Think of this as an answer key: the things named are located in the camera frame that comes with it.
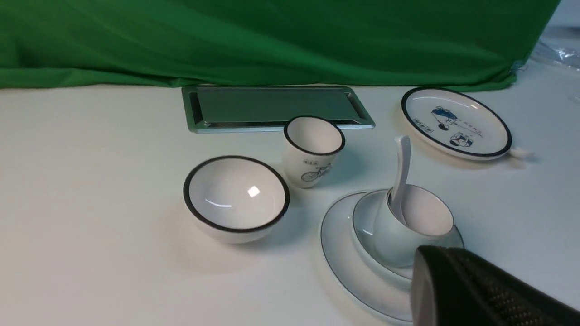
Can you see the clear plastic wrap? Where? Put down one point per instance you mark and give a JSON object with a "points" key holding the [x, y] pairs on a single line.
{"points": [[558, 47]]}

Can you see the white bowl black rim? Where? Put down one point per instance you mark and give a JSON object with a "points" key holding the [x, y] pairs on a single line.
{"points": [[235, 199]]}

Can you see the pale blue plate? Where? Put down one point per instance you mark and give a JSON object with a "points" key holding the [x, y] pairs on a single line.
{"points": [[383, 294]]}

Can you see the white ceramic spoon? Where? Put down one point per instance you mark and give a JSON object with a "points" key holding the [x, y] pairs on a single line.
{"points": [[398, 191]]}

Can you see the white cup bicycle print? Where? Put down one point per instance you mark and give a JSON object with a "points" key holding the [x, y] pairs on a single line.
{"points": [[311, 146]]}

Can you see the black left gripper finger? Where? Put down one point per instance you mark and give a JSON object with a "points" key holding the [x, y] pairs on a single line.
{"points": [[455, 287]]}

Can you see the small pale cup brown rim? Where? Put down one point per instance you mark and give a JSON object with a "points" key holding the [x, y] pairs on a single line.
{"points": [[427, 220]]}

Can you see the silver table cable hatch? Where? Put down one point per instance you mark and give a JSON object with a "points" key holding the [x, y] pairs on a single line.
{"points": [[238, 109]]}

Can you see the white plate cartoon print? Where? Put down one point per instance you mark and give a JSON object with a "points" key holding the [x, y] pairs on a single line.
{"points": [[455, 124]]}

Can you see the green cloth backdrop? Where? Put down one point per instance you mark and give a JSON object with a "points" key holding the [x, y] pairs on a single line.
{"points": [[468, 45]]}

